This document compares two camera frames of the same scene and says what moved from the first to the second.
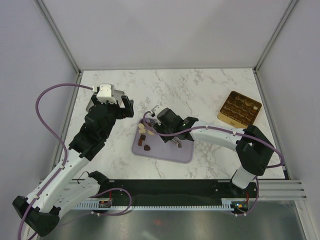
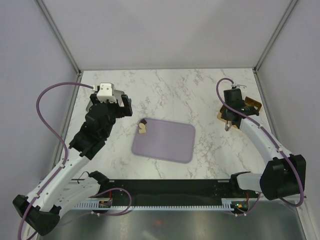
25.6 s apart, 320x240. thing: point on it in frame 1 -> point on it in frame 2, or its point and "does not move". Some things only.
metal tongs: (176, 140) -> (227, 126)
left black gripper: (127, 112) does not move
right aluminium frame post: (291, 5) does not move
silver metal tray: (117, 95) does not move
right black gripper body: (162, 128) -> (224, 114)
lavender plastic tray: (148, 144) does not move
